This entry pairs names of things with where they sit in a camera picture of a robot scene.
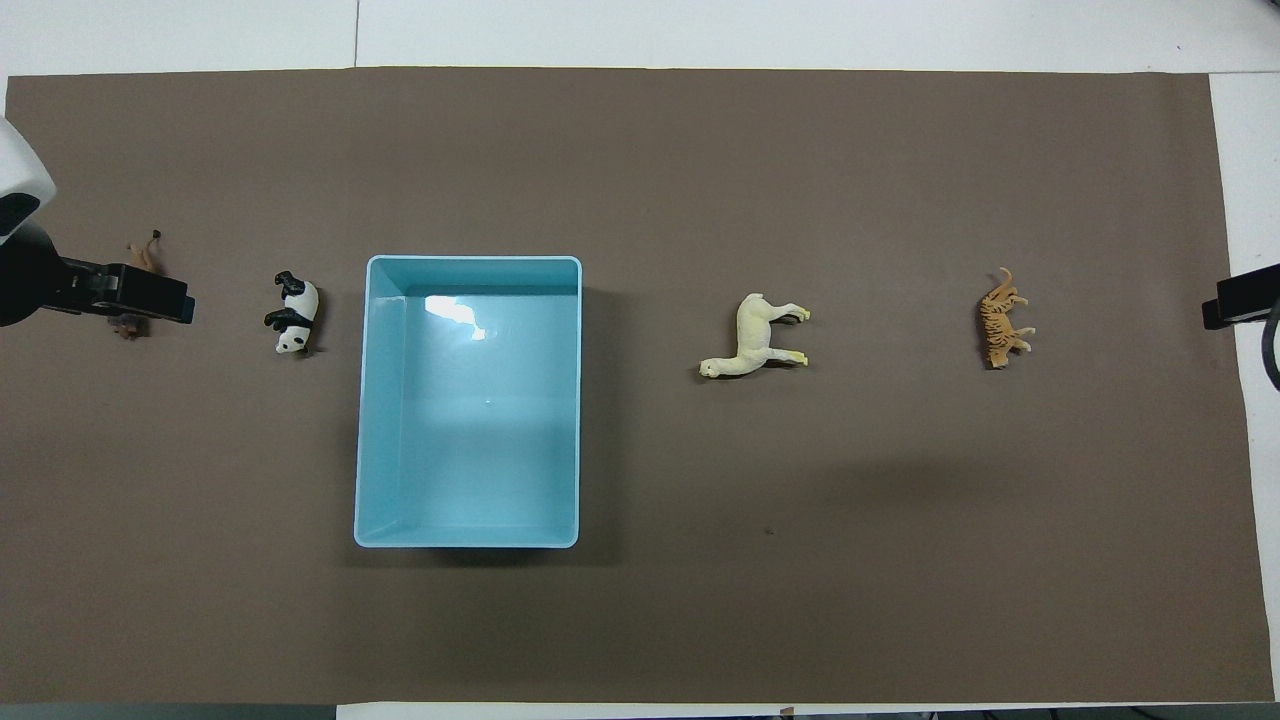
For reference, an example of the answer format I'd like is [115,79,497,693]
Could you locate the brown lion toy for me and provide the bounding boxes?
[108,229,166,341]

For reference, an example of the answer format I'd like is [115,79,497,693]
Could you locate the black and white panda toy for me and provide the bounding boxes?
[263,270,321,357]

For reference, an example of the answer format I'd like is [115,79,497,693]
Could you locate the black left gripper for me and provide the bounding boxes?
[0,222,196,328]

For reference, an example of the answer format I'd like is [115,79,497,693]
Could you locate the brown table mat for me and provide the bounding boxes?
[0,67,1276,706]

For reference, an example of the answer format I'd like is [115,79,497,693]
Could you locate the light blue storage box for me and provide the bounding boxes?
[354,255,583,550]

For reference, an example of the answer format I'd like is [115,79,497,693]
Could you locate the tan lion toy figure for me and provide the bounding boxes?
[977,267,1037,371]

